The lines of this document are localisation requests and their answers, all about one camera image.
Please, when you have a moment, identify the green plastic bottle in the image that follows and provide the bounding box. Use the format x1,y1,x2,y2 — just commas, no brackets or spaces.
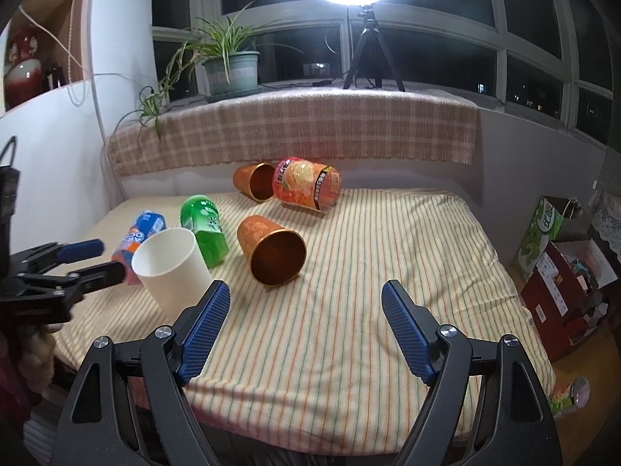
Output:
180,195,230,269

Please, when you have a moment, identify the wooden shelf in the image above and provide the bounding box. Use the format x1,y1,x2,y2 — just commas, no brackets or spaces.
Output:
0,0,95,117

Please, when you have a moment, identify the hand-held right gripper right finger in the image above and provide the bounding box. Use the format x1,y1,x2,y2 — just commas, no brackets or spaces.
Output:
381,280,566,466

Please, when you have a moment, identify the person's left hand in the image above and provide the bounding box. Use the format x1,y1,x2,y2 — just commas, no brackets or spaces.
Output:
19,323,64,399

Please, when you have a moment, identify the white cup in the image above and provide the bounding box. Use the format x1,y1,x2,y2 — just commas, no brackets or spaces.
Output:
132,227,215,318

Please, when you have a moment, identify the red vase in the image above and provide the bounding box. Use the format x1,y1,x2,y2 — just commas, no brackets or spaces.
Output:
4,29,42,108

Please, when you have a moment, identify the white window frame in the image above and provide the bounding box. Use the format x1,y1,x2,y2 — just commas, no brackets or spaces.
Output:
151,0,613,144

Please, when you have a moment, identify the red cardboard box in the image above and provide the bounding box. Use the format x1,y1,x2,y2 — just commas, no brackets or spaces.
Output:
520,240,621,362

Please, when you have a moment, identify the white lace cloth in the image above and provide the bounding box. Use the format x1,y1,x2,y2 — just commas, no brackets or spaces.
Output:
589,189,621,253

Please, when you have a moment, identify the orange printed snack can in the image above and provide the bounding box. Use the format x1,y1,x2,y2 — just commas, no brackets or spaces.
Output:
272,156,342,213

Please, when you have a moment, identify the black tripod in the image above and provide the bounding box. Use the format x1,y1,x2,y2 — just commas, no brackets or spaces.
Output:
342,5,406,92

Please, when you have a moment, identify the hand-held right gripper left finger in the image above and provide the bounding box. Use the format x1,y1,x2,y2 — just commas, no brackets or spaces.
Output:
56,280,231,466

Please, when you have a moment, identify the orange cup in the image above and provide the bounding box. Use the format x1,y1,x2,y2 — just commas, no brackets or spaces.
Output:
232,162,278,203
237,215,307,287

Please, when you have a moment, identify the spider plant in green pot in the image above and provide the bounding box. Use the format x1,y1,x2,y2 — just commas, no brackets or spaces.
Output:
94,2,304,149

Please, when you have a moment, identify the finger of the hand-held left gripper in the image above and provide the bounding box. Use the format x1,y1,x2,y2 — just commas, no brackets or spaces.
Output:
17,261,127,302
10,239,106,277

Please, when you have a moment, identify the white cord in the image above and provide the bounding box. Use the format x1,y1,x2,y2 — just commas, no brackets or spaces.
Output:
68,0,106,149

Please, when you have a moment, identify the plaid cloth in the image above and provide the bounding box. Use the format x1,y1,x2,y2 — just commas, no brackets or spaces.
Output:
106,88,479,178

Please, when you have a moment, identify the dark small bottle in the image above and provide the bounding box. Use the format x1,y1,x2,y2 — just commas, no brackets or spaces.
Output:
46,61,66,90

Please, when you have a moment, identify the blue and orange bottle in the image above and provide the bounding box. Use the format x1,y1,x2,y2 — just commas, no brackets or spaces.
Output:
111,211,167,286

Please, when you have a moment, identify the striped bed sheet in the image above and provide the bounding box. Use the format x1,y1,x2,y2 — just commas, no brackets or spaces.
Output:
49,188,556,442

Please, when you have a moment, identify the green cardboard box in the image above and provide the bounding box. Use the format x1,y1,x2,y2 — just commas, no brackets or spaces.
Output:
515,195,578,282

